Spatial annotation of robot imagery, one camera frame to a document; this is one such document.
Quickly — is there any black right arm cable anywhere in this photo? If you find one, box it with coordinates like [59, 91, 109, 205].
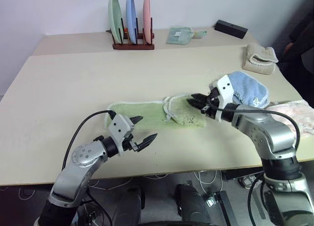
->
[208, 105, 302, 153]

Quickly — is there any folded beige towel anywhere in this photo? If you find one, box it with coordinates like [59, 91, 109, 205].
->
[242, 43, 279, 75]

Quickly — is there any grey sneaker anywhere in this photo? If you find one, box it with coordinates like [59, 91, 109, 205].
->
[238, 174, 262, 190]

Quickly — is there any dark rounded shape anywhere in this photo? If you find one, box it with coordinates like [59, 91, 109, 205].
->
[173, 182, 209, 226]
[110, 185, 146, 226]

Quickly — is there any black metal table leg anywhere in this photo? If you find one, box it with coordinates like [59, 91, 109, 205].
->
[212, 190, 236, 226]

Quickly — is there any mint green handle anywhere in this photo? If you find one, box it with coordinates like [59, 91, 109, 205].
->
[193, 30, 208, 40]

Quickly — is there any white floor cable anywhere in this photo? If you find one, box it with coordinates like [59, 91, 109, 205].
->
[195, 170, 223, 195]

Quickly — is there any light blue towel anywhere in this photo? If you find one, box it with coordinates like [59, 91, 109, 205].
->
[227, 71, 270, 108]

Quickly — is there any dark wooden dish rack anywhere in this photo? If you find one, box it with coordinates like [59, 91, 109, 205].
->
[105, 17, 156, 51]

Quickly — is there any person in dark clothes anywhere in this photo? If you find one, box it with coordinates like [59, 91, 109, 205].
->
[276, 5, 314, 102]

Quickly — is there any pale pink towel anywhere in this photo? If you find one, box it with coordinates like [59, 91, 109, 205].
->
[266, 99, 314, 136]

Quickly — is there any light green towel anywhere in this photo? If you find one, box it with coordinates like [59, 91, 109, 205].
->
[105, 92, 207, 129]

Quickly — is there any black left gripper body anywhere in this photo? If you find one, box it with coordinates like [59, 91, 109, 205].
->
[122, 134, 138, 153]

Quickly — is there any green plate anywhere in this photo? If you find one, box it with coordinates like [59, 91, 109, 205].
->
[108, 0, 124, 44]

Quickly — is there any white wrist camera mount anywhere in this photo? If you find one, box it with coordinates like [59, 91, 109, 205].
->
[208, 75, 237, 121]
[107, 114, 135, 157]

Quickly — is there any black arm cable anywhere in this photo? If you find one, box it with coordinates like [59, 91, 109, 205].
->
[62, 109, 117, 169]
[208, 105, 302, 153]

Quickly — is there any black rectangular box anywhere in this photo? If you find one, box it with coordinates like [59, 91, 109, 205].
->
[214, 19, 249, 39]

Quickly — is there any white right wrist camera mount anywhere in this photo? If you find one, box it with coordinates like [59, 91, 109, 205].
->
[208, 75, 237, 121]

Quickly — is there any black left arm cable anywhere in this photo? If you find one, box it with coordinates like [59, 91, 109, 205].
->
[62, 109, 117, 169]

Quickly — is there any pink plate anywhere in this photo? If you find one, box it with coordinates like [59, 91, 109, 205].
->
[142, 0, 153, 44]

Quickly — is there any folded mint green cloth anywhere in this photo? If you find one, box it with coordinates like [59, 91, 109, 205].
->
[165, 25, 195, 46]

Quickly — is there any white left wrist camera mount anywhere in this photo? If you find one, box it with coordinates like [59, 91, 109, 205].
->
[107, 114, 135, 157]

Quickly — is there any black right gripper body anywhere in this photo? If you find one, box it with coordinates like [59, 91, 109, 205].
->
[200, 87, 222, 117]

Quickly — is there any blue plate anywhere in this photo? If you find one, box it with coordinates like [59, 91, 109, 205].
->
[125, 0, 137, 44]

